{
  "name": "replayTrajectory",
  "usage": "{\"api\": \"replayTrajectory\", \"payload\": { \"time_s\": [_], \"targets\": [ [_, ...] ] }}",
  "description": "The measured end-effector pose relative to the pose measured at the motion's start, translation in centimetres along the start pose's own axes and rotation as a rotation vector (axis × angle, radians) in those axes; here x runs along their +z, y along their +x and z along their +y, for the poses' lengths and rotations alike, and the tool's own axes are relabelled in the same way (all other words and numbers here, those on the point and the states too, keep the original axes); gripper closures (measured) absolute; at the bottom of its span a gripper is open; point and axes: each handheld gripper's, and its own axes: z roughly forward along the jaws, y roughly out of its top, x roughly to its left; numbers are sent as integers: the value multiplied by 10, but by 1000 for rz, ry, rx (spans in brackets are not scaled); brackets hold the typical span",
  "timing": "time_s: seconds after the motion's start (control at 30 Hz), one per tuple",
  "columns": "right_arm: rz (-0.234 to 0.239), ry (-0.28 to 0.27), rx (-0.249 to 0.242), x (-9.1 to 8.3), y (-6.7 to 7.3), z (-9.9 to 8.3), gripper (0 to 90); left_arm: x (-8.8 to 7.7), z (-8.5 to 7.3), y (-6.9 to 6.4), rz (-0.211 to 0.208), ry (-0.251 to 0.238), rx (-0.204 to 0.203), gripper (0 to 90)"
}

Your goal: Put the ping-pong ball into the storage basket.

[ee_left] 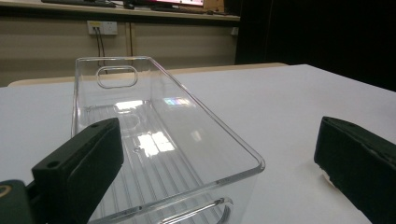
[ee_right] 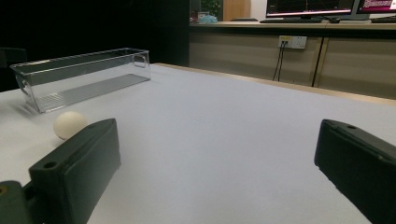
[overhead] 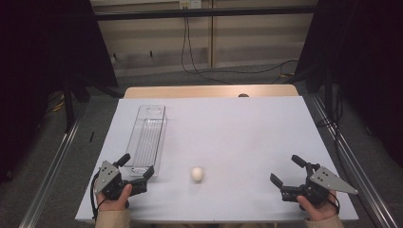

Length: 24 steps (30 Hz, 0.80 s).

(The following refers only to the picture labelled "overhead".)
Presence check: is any black curtain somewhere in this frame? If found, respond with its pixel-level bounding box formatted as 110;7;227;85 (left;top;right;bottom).
294;0;403;169
0;0;119;184

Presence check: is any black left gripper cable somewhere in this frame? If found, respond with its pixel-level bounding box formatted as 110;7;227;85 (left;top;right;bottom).
89;171;106;221

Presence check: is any clear plastic storage box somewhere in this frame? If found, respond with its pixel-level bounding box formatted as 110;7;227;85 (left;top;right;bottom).
124;104;168;179

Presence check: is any metal floor rail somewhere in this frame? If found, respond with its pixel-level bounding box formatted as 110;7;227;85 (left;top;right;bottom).
18;115;83;228
309;94;399;228

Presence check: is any yellow floor cable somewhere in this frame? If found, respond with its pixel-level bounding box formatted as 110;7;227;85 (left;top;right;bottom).
47;90;66;114

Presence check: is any black horizontal bar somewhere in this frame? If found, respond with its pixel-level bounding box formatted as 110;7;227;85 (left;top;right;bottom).
93;5;318;22

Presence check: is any black floor cable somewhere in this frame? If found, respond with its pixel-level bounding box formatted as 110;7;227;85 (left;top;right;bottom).
186;59;299;76

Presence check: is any white egg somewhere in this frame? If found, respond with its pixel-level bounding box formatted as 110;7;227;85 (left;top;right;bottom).
190;166;204;183

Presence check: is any wooden table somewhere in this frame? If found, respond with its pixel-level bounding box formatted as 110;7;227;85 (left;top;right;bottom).
123;84;300;100

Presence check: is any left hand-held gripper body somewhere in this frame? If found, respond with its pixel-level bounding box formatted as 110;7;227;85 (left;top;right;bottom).
93;161;148;201

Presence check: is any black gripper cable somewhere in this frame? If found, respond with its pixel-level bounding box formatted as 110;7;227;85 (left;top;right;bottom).
89;171;106;221
328;191;341;216

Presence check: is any person's right hand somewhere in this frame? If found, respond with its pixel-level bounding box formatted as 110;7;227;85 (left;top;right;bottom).
296;192;338;222

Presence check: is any black hanging cable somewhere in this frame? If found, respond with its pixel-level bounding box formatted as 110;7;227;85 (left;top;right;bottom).
181;16;233;86

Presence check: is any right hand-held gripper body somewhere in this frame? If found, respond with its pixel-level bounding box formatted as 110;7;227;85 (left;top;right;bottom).
280;162;359;205

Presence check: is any black stand leg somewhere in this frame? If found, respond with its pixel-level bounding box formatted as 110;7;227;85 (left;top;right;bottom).
62;79;76;133

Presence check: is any person's left hand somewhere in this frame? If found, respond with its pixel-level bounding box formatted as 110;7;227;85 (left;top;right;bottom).
96;183;134;213

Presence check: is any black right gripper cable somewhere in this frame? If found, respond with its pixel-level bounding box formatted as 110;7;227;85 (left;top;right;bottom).
328;191;341;216

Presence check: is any white board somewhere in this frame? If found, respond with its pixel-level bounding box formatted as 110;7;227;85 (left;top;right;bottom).
75;95;359;222

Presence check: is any white wall outlet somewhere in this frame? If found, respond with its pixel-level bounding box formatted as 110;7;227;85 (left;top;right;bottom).
179;0;203;10

